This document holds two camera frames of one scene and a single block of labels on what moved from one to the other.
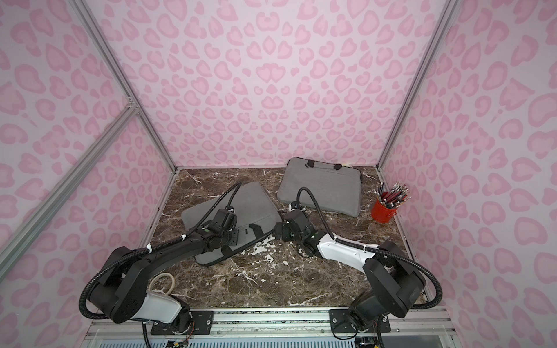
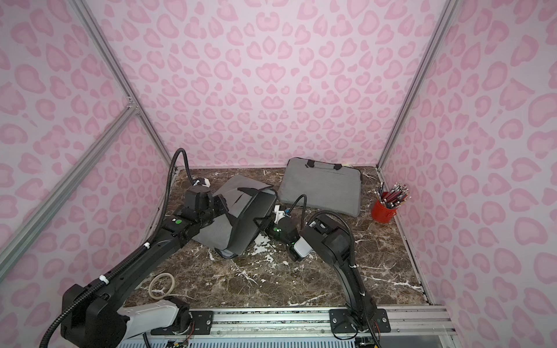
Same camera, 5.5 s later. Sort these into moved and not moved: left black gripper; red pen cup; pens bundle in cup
Moved: left black gripper
Not moved: red pen cup; pens bundle in cup
